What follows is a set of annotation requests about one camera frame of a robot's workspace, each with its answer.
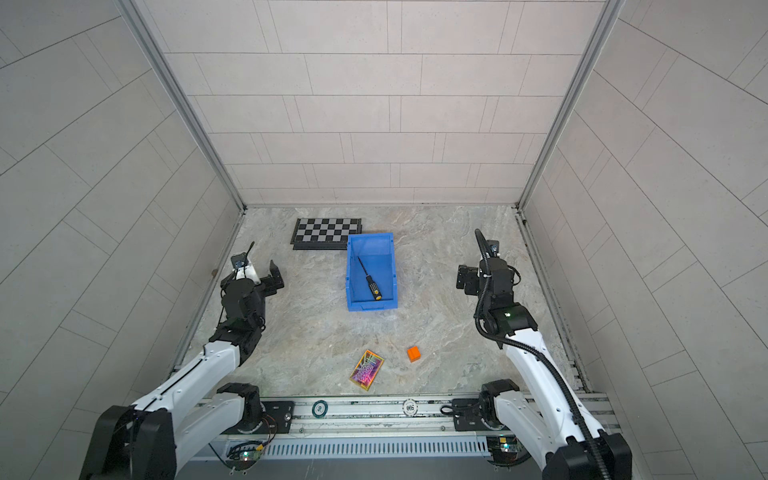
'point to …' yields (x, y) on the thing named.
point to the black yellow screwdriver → (373, 286)
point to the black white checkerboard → (324, 233)
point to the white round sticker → (410, 407)
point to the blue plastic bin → (371, 272)
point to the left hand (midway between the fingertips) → (262, 260)
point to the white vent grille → (374, 447)
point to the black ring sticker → (320, 409)
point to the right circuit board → (505, 451)
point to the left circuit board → (243, 456)
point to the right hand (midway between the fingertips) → (477, 264)
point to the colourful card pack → (367, 370)
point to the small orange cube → (413, 354)
